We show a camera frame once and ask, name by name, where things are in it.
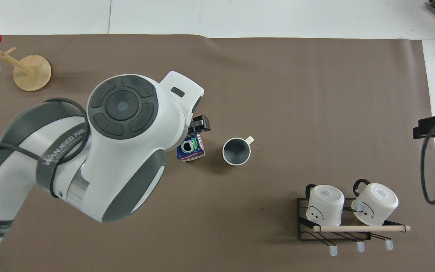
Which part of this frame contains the white cup with grey inside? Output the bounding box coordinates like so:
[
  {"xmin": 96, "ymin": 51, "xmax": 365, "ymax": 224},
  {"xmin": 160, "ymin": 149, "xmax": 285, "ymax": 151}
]
[{"xmin": 222, "ymin": 136, "xmax": 255, "ymax": 166}]

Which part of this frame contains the white mug with dot eyes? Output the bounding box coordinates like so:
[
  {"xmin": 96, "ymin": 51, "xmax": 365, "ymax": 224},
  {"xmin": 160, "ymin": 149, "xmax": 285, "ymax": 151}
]
[{"xmin": 305, "ymin": 183, "xmax": 345, "ymax": 227}]

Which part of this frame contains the wooden mug tree stand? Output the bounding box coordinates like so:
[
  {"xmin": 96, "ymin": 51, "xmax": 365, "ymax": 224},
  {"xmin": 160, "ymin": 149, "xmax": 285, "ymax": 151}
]
[{"xmin": 0, "ymin": 41, "xmax": 52, "ymax": 92}]

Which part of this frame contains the black wire mug rack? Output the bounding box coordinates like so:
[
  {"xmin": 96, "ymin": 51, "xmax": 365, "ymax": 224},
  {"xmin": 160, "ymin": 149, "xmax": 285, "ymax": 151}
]
[{"xmin": 297, "ymin": 197, "xmax": 411, "ymax": 257}]

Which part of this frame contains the white mug with black handle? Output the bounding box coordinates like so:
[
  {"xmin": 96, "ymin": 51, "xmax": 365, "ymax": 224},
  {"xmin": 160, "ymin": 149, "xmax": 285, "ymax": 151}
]
[{"xmin": 350, "ymin": 179, "xmax": 399, "ymax": 226}]

